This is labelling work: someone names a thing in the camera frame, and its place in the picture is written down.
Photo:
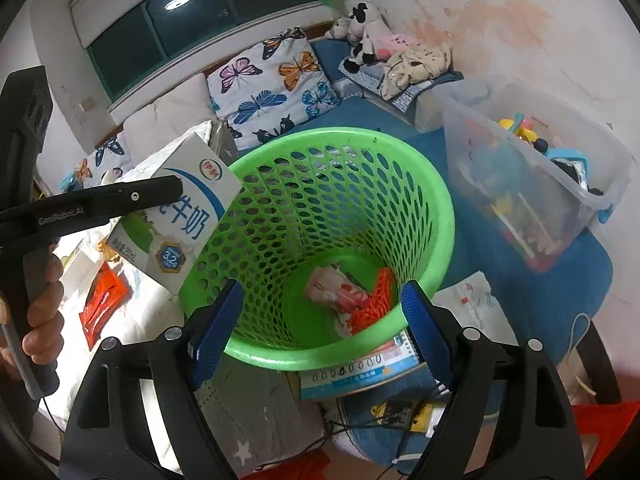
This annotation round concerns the red plastic stool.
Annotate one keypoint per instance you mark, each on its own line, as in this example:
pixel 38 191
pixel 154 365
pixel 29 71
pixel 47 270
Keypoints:
pixel 605 430

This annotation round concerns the small butterfly print pillow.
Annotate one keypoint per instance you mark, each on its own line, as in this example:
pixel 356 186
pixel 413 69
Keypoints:
pixel 107 152

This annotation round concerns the white pillow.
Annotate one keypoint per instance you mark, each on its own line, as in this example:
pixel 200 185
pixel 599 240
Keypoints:
pixel 170 110

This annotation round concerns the pink plush toy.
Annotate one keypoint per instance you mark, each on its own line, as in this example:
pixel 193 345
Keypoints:
pixel 395 42

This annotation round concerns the dark furniture leg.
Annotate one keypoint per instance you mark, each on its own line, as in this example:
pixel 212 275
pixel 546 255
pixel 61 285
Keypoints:
pixel 600 365

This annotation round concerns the dark window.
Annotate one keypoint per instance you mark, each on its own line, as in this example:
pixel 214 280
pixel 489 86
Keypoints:
pixel 200 10

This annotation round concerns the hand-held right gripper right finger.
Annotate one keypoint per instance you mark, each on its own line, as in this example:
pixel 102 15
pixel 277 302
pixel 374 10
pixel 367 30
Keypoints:
pixel 425 330

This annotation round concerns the blue cover book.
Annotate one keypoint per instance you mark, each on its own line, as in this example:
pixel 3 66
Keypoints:
pixel 360 375

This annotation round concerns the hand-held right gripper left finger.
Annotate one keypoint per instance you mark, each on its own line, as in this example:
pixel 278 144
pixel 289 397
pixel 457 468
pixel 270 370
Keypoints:
pixel 220 330

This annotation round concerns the red snack packet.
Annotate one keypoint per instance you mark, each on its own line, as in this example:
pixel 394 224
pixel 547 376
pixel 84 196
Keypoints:
pixel 102 305

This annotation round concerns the white blue milk carton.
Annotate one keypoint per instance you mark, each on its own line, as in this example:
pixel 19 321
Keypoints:
pixel 200 220

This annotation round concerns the black white cow plush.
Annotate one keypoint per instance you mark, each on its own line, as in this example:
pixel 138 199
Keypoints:
pixel 370 25

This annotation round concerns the white printed cloth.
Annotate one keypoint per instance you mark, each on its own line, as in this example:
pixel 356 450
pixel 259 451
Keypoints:
pixel 470 300

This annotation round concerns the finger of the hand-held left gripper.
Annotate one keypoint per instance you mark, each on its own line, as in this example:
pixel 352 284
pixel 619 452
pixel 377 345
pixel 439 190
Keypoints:
pixel 150 191

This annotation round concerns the large butterfly print pillow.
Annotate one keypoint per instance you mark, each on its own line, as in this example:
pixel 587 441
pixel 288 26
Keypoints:
pixel 270 85

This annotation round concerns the light blue toy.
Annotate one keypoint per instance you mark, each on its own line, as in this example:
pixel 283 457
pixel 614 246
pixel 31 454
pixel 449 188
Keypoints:
pixel 567 157

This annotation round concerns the beige patterned cloth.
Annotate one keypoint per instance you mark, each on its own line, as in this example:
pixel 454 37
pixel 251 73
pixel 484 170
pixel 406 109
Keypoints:
pixel 415 67

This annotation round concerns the person's left hand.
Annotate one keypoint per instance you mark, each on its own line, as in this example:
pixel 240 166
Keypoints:
pixel 45 310

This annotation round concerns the green plastic basket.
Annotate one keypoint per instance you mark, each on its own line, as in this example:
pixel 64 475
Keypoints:
pixel 310 360

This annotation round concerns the yellow toy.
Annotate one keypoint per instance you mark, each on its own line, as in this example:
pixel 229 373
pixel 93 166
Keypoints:
pixel 517 129

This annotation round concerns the wall socket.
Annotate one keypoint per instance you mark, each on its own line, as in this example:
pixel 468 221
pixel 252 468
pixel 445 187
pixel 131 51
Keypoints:
pixel 88 104

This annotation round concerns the clear plastic storage box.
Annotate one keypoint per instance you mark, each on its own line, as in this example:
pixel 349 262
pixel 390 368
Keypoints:
pixel 500 200

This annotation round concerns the grey cloth with star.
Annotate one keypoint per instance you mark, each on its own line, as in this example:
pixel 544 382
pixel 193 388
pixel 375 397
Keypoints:
pixel 250 410

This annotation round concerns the light blue plastic item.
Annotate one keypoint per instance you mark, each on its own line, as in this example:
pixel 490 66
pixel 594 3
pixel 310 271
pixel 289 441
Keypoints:
pixel 72 180

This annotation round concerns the pink crumpled wrapper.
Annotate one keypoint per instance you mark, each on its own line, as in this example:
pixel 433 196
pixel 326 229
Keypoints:
pixel 330 290

